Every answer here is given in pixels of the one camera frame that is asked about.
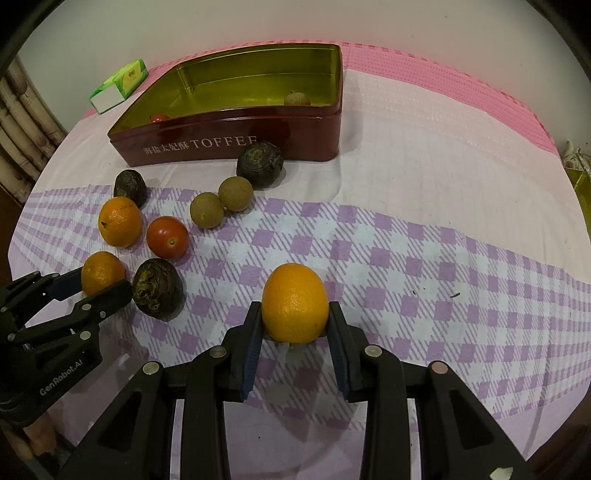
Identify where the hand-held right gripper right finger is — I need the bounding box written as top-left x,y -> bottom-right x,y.
325,302 -> 539,480

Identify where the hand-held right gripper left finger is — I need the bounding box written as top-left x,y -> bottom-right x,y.
56,301 -> 266,480

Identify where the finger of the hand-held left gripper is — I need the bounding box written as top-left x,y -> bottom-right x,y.
0,266 -> 88,335
11,280 -> 135,352

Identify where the small round orange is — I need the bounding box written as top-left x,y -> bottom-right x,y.
81,251 -> 127,296

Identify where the dark wrinkled passion fruit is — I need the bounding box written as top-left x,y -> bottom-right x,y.
236,141 -> 285,188
132,258 -> 185,319
113,169 -> 148,208

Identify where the large oval orange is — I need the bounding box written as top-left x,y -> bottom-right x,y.
261,263 -> 330,345

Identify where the orange with dark stem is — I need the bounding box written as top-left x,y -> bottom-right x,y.
98,196 -> 143,248

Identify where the large red tomato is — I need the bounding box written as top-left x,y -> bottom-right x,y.
146,216 -> 190,260

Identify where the red and gold tin box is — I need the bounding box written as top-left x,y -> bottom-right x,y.
107,43 -> 343,168

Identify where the person's left hand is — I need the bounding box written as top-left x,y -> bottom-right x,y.
21,413 -> 57,462

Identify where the beige patterned curtain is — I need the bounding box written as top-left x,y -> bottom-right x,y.
0,54 -> 68,208

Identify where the pink and purple checked cloth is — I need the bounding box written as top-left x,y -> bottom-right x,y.
9,41 -> 591,462

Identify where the green tissue pack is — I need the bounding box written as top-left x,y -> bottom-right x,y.
89,59 -> 149,115

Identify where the yellow container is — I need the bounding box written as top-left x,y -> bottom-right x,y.
567,167 -> 591,206

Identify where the white object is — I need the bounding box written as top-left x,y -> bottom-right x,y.
560,140 -> 589,169

